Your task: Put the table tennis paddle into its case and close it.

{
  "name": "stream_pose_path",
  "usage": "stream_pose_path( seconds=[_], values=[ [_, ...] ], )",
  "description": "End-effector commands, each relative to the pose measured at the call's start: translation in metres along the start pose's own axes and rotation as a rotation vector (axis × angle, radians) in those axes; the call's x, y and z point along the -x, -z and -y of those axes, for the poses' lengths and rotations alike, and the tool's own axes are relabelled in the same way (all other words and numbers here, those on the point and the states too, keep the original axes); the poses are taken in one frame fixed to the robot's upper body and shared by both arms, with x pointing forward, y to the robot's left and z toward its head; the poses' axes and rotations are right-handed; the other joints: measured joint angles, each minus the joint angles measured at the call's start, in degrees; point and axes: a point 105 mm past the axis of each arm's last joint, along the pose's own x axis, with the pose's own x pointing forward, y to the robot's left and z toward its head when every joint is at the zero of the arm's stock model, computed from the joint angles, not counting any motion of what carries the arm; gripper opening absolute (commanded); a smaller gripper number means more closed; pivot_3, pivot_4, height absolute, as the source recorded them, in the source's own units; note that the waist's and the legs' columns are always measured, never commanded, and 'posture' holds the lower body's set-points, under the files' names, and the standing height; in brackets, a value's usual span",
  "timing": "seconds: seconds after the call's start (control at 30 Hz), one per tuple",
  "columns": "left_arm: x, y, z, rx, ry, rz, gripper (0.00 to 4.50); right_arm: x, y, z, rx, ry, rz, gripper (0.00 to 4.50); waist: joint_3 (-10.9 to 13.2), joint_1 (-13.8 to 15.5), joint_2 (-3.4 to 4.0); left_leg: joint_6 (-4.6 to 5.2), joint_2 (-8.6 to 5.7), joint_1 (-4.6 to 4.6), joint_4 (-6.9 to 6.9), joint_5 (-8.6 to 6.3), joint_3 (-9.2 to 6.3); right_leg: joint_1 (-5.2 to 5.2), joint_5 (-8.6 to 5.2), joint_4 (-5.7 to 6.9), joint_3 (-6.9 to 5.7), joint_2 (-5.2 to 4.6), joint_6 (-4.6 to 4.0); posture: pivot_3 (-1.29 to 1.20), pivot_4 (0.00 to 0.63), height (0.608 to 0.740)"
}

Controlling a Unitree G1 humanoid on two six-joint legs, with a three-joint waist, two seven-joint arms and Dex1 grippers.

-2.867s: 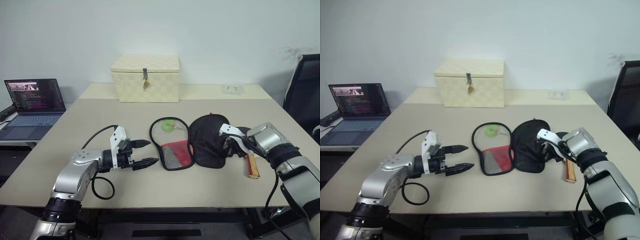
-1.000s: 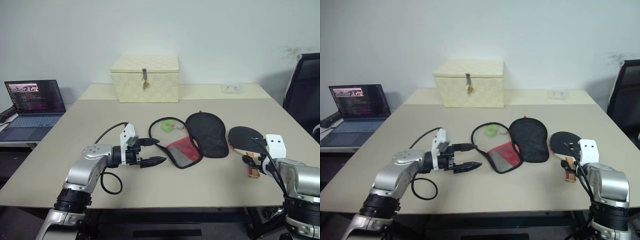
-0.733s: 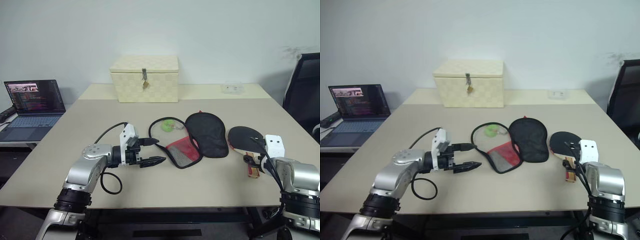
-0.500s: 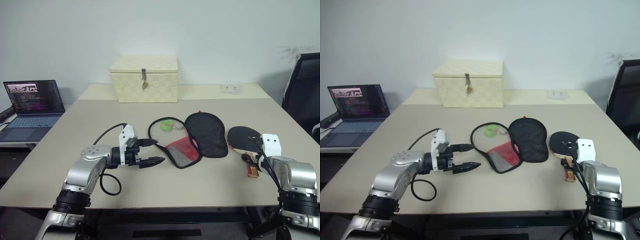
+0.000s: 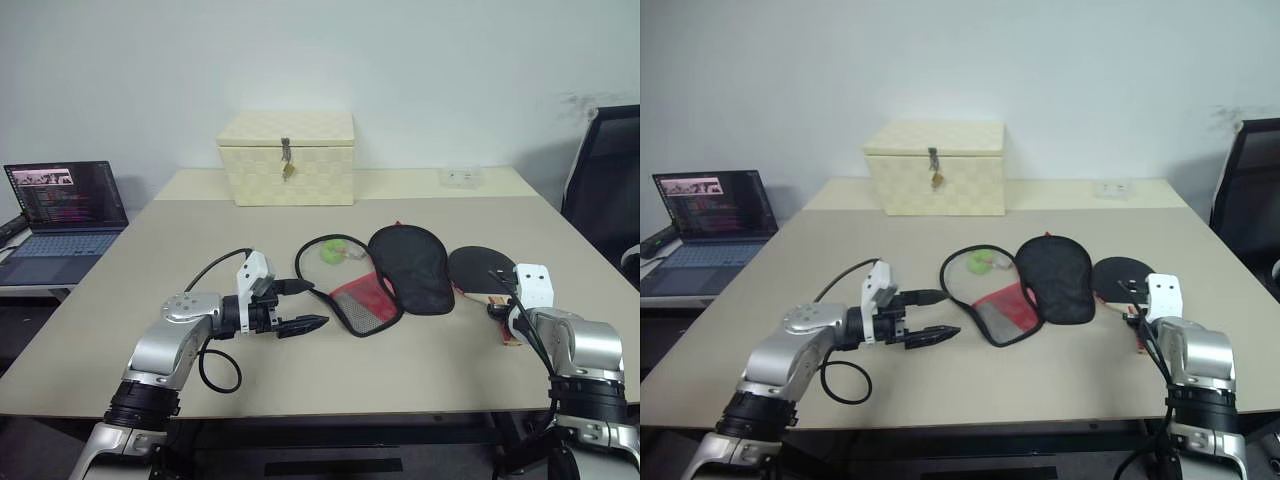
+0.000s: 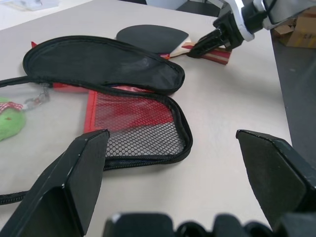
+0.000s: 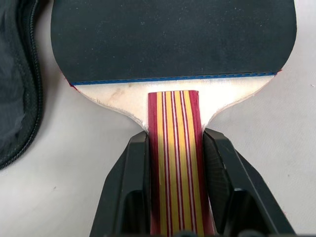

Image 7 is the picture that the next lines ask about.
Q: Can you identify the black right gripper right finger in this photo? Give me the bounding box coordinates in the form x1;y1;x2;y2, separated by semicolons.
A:
202;127;296;237

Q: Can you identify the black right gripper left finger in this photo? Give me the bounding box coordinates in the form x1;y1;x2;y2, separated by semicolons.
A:
90;130;151;237

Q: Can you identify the black and red paddle case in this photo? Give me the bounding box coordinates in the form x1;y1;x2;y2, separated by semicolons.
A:
0;0;56;171

